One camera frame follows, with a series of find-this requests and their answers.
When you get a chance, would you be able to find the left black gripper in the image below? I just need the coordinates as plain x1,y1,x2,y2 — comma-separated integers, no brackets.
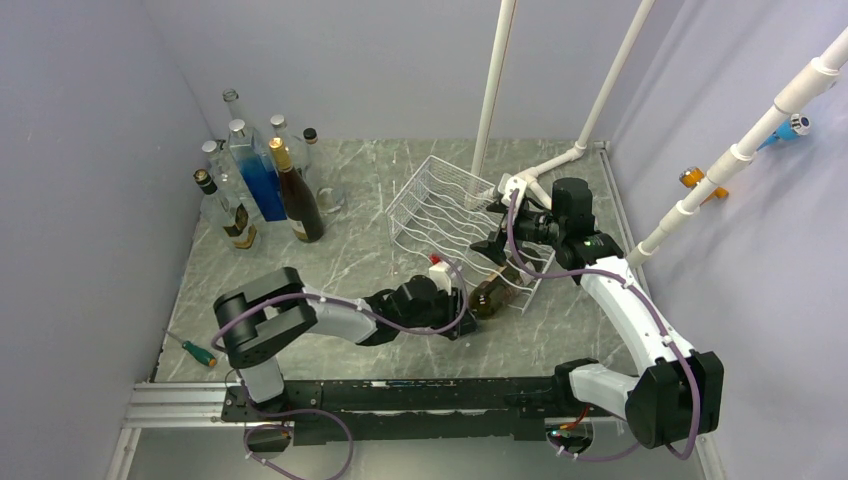
399,284,481,337

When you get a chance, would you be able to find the green bottle with silver foil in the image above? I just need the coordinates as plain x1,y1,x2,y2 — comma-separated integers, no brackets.
469,263,535,320

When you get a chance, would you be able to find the dark bottle with gold foil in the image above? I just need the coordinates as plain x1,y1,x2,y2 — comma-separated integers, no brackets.
269,137,325,243

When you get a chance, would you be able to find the clear bottle with orange label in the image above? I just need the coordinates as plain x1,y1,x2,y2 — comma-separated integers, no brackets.
303,127,346,215

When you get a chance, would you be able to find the clear bottle with silver cap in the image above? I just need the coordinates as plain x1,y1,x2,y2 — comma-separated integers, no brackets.
270,114,311,180

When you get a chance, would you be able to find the bottle with black cap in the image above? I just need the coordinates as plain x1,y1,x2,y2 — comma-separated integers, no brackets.
193,169,261,254

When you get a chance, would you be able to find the blue plastic bottle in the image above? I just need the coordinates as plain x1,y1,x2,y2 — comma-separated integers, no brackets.
228,119,288,222

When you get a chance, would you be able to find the tall clear glass bottle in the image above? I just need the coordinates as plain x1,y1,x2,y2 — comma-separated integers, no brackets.
222,88,249,127

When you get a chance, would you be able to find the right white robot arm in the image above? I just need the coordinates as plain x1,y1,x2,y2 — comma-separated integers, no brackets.
471,176,724,460

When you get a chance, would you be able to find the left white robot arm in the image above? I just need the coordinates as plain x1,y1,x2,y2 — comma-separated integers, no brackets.
212,267,478,420

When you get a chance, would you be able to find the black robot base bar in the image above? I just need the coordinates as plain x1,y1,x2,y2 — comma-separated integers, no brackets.
220,376,594,446

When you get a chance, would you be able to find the white pvc pipe right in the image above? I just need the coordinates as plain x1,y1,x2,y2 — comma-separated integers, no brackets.
626,31,847,268

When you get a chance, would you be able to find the white pvc pipe frame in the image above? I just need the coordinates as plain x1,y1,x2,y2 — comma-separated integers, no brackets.
473,1,679,171

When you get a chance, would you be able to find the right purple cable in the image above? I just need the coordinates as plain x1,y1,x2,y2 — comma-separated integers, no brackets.
504,188,704,463

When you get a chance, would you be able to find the purple cable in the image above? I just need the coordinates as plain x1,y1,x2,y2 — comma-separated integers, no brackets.
504,188,704,463
210,258,470,480

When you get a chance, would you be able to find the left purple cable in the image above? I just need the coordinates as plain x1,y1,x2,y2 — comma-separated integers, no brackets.
210,258,470,480

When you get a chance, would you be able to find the white wire wine rack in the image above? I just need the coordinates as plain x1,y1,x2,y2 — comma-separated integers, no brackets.
384,154,558,316

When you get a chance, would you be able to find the orange wall fixture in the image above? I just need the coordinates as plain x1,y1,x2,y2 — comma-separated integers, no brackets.
679,167,729,204

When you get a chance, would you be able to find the green handled screwdriver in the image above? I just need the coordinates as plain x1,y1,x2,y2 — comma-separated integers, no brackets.
164,329,217,368

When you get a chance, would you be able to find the blue wall fixture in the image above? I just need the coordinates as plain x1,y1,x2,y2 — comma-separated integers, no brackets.
757,113,811,151

